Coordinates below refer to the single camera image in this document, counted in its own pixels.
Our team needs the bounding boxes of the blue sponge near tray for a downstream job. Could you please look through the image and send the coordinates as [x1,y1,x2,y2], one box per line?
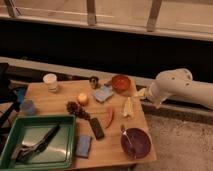
[75,135,92,158]

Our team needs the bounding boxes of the purple bowl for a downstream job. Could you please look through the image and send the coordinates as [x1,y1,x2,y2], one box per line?
[121,128,151,159]

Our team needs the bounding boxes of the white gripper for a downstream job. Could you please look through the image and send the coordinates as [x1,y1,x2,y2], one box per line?
[134,83,160,106]

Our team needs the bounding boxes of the spoon in purple bowl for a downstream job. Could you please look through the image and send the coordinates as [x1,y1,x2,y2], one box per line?
[121,125,134,152]

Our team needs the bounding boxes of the blue plastic cup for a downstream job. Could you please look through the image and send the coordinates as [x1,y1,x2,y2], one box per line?
[20,100,36,116]

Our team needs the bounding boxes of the white paper cup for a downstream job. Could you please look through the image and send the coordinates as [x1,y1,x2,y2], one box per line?
[43,73,58,92]

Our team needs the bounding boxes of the brown pine cone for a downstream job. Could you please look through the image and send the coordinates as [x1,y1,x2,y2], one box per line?
[66,101,90,120]

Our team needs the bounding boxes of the red bowl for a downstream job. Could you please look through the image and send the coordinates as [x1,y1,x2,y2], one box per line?
[111,75,131,92]

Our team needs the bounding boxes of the black pliers in tray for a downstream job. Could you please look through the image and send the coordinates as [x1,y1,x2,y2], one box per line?
[11,124,60,163]

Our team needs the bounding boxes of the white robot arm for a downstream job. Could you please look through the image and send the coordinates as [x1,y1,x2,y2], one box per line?
[134,68,213,110]

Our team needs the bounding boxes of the wooden table board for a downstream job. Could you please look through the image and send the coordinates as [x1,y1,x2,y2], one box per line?
[25,80,157,170]

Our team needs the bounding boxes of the yellow round fruit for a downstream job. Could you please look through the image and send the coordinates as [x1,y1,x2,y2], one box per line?
[77,93,88,106]

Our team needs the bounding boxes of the green plastic tray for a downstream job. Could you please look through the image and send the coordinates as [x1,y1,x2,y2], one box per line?
[0,115,76,171]

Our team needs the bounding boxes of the black chair at left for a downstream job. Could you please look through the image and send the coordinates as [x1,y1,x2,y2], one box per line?
[0,63,20,127]

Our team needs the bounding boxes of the red chili pepper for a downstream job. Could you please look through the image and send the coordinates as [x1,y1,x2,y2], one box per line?
[105,107,114,129]

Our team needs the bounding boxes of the small dark metal cup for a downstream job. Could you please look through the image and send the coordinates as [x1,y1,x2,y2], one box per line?
[89,76,99,89]

